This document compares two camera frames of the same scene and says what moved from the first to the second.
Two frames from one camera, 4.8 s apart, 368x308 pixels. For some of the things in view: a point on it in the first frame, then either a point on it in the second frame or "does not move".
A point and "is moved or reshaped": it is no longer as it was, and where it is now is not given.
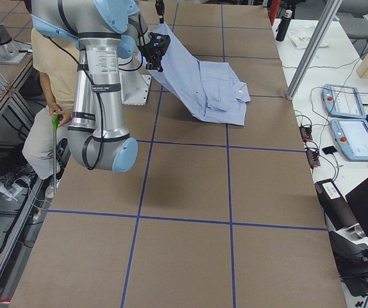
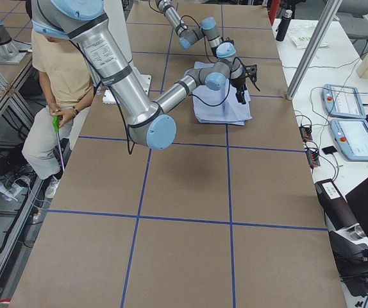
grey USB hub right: (313, 155) does not move
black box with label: (338, 213) does not move
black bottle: (283, 25) does not move
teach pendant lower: (356, 140) does not move
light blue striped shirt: (211, 91) is moved or reshaped
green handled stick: (55, 120) to (56, 125)
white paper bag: (300, 35) does not move
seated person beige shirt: (56, 59) does not move
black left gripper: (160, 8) to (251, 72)
